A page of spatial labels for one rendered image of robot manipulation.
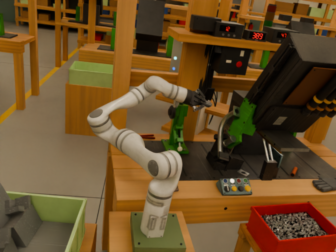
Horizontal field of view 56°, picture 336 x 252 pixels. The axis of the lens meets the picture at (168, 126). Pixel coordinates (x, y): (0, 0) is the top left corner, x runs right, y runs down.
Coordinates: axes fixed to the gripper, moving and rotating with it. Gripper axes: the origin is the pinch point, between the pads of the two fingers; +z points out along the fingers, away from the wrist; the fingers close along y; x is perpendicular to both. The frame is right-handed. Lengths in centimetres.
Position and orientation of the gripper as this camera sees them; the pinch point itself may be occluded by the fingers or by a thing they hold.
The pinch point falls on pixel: (208, 104)
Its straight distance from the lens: 162.3
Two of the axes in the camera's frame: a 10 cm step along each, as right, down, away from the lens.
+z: 9.0, 2.7, 3.4
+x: -4.2, 3.1, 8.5
